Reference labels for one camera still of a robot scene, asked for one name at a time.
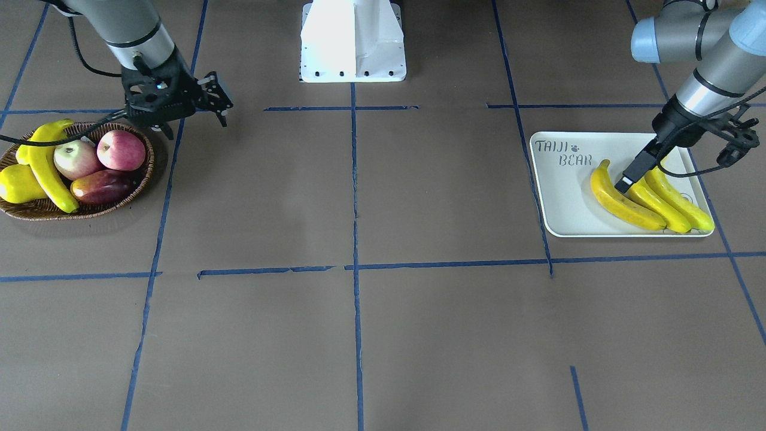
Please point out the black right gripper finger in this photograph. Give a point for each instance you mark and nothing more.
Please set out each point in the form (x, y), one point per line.
(214, 97)
(165, 130)

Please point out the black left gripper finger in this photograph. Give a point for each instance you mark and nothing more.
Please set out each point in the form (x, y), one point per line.
(644, 162)
(740, 138)

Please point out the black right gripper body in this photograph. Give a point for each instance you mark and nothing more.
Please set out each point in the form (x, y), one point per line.
(187, 85)

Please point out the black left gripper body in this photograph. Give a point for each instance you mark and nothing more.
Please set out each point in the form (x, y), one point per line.
(674, 128)

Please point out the yellow banana moved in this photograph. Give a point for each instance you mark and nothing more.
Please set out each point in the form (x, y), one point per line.
(697, 218)
(641, 193)

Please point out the yellow banana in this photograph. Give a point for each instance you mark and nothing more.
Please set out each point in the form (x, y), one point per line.
(619, 205)
(41, 160)

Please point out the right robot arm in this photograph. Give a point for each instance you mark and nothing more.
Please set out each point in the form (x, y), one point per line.
(125, 27)

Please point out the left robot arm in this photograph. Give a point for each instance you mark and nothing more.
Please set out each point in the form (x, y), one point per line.
(728, 47)

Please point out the brown wicker basket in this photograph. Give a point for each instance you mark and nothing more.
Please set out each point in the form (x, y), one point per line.
(46, 210)

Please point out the red apple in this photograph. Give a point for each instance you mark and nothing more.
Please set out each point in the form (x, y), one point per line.
(121, 150)

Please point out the dark purple plum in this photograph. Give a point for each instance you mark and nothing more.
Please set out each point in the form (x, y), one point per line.
(103, 187)

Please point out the white bear print tray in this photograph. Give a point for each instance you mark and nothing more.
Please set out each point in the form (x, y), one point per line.
(563, 163)

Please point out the pale pear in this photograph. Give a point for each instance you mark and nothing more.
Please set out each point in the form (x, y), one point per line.
(77, 159)

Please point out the yellow carambola fruit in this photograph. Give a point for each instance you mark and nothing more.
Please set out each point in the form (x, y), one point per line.
(25, 154)

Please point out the yellow lemon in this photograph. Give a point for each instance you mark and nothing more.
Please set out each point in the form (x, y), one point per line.
(19, 185)

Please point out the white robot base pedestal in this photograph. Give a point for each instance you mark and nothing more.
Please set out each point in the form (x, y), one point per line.
(352, 42)

